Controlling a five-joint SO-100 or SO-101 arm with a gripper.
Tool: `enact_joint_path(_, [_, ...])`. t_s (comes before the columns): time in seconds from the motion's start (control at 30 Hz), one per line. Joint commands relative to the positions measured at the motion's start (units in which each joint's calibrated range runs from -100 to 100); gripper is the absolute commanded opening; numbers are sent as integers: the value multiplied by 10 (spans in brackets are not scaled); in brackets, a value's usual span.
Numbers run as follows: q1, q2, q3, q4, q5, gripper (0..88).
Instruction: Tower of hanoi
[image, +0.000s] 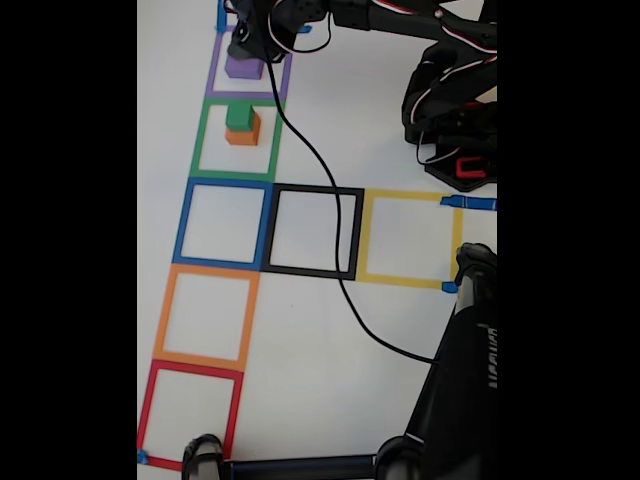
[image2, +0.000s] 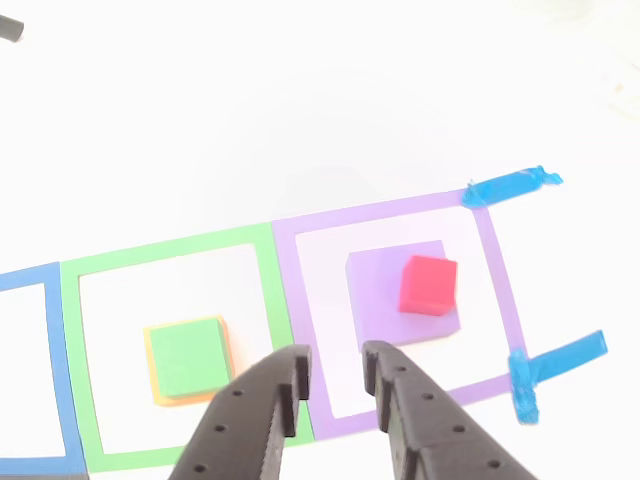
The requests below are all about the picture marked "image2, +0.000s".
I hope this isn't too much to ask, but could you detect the green block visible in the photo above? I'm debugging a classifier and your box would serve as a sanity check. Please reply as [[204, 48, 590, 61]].
[[148, 318, 235, 400]]

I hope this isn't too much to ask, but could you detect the orange block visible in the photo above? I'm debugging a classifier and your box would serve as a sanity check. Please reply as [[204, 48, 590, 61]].
[[142, 314, 239, 408]]

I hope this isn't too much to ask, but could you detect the purple block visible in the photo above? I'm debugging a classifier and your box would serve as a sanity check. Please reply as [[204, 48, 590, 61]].
[[344, 239, 462, 349]]

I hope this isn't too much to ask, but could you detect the small red cube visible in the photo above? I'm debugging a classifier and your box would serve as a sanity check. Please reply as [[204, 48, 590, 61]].
[[397, 254, 459, 317]]

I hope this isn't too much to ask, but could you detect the blue tape strip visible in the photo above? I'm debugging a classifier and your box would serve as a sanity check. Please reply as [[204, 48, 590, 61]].
[[460, 164, 565, 209], [527, 329, 610, 386], [507, 347, 541, 426]]

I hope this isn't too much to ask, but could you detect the green square frame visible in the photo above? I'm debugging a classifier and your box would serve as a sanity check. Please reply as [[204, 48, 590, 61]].
[[59, 222, 316, 474]]

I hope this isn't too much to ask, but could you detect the black square frame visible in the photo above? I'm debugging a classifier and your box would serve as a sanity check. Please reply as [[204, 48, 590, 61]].
[[0, 472, 91, 480]]

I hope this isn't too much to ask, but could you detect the blue square frame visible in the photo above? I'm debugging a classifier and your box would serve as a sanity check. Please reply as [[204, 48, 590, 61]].
[[0, 262, 89, 476]]

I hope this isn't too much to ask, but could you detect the purple square frame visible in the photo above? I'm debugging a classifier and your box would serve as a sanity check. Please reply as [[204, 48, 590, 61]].
[[272, 189, 529, 442]]

